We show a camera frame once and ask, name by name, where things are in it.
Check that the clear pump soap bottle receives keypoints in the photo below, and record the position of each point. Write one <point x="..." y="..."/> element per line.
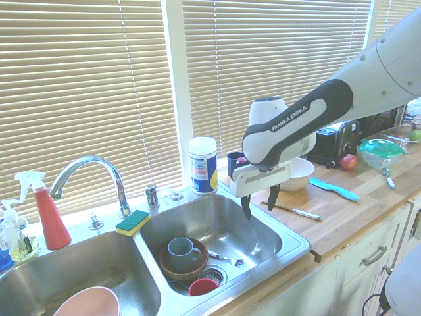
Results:
<point x="19" y="243"/>

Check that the white sink sprayer cap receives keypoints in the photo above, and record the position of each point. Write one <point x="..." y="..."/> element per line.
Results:
<point x="174" y="196"/>

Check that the large white bowl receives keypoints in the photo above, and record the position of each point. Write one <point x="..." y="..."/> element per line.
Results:
<point x="300" y="177"/>

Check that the silver fork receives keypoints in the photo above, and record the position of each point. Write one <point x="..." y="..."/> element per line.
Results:
<point x="227" y="258"/>

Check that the stainless steel double sink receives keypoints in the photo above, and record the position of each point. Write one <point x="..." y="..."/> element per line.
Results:
<point x="246" y="227"/>

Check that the red cup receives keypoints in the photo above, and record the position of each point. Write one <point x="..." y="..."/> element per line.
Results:
<point x="202" y="288"/>

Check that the chrome curved faucet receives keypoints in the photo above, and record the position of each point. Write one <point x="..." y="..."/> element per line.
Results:
<point x="89" y="161"/>

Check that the clear glass baking dish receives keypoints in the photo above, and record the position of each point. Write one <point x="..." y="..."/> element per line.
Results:
<point x="398" y="135"/>

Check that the green and yellow sponge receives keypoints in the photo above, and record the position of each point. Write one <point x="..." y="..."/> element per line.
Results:
<point x="133" y="222"/>

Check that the black microwave oven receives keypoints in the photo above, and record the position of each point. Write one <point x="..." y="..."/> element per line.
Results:
<point x="385" y="120"/>

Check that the chrome faucet knob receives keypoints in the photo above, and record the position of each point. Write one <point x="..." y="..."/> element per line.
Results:
<point x="95" y="222"/>

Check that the green apple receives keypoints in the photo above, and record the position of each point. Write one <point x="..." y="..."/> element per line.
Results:
<point x="416" y="135"/>

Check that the grey mug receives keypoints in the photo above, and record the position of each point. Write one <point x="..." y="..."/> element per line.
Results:
<point x="181" y="253"/>

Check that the metal drain strainer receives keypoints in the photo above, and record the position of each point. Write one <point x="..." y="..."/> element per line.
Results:
<point x="213" y="273"/>

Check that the black and silver toaster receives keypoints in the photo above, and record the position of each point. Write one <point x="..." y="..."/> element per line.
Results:
<point x="342" y="138"/>

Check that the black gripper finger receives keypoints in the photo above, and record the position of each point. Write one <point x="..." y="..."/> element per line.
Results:
<point x="272" y="197"/>
<point x="246" y="207"/>

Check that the black mug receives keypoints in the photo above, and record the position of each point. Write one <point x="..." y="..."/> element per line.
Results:
<point x="232" y="164"/>

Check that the white wipes canister blue label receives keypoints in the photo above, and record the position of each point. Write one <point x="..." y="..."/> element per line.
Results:
<point x="203" y="164"/>

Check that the red spray bottle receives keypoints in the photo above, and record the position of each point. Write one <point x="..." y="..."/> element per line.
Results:
<point x="52" y="220"/>

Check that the teal plastic serrated knife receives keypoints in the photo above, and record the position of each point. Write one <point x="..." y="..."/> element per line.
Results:
<point x="342" y="193"/>

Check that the red apple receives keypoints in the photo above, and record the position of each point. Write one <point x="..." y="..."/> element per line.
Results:
<point x="348" y="162"/>

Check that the silver table knife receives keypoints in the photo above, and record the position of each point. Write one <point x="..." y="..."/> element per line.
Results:
<point x="306" y="214"/>

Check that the narrow beige window blind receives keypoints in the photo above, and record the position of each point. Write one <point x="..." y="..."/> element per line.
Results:
<point x="391" y="16"/>

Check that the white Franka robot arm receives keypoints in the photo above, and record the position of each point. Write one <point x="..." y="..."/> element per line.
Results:
<point x="296" y="131"/>

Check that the brown wooden bowl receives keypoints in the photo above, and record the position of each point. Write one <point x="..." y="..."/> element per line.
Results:
<point x="184" y="274"/>

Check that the teal lid plastic container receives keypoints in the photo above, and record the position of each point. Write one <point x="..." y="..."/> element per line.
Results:
<point x="381" y="151"/>

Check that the blue liquid soap bottle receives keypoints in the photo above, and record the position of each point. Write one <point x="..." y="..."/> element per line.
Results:
<point x="4" y="250"/>

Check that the pink bowl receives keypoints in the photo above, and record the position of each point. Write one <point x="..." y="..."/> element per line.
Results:
<point x="89" y="303"/>

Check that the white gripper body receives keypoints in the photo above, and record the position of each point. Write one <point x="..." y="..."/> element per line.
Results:
<point x="256" y="181"/>

